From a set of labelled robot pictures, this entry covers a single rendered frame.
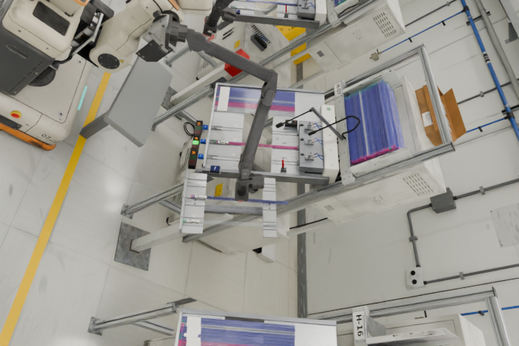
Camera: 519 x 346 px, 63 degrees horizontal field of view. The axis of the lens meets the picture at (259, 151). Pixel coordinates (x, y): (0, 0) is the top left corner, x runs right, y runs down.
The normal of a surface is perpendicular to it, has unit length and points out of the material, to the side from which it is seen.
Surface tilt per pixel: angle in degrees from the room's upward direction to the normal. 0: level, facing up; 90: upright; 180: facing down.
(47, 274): 0
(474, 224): 90
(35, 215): 0
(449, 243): 90
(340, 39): 90
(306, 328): 45
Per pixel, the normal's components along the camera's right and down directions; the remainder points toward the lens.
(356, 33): -0.05, 0.80
